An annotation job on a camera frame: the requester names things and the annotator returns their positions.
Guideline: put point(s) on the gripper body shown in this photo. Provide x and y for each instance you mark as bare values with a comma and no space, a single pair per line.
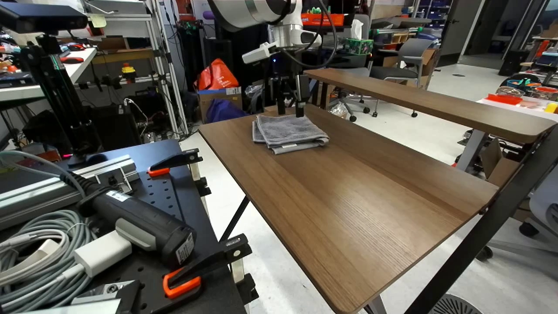
284,66

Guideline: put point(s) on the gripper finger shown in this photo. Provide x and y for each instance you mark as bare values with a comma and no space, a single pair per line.
300,101
280,99

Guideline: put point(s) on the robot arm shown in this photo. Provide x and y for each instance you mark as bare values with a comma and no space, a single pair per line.
244,12

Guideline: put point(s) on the grey folded cloth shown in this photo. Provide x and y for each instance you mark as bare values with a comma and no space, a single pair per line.
287,131

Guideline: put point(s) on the blue bag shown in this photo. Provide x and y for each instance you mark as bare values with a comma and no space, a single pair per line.
223,111

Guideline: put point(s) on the cardboard box with label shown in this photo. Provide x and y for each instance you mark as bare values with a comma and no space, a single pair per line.
220,99

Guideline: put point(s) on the orange bin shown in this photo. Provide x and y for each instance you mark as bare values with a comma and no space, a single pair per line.
322,19

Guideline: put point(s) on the orange bag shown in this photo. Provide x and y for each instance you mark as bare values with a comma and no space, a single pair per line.
216,75

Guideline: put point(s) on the green tissue box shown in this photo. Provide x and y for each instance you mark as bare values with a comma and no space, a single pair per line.
358,46

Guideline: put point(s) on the black clamp with orange grip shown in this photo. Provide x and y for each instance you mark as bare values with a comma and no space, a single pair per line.
205,266
174,162

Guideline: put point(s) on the white metal shelf rack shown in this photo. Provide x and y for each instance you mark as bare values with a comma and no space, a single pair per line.
157,52

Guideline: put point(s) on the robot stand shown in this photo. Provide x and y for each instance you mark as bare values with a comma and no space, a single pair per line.
174,196

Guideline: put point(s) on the open cardboard box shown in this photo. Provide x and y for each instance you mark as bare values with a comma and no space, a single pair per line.
501,168

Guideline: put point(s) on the white table with toys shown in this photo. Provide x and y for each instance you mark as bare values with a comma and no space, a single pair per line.
523,102

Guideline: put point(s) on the white power adapter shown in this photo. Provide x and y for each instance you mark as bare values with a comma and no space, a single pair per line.
102,253

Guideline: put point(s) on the white table with clutter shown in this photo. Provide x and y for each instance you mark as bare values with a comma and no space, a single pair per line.
26,89

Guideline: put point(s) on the floor fan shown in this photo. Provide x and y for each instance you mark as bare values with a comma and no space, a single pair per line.
455,305

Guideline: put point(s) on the light grey office chair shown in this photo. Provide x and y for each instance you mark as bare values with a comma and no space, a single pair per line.
542,209

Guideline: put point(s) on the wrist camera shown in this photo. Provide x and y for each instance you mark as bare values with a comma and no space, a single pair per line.
258,53

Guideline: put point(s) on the black handheld stop switch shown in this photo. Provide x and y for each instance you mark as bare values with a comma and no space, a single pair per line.
139,222

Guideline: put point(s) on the camera on tripod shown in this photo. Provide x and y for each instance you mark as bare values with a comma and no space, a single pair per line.
56,87

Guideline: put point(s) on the aluminium rail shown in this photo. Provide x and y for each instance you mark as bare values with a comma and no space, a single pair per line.
52,187

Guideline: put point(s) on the aluminium bracket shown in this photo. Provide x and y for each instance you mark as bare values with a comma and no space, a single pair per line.
98,298

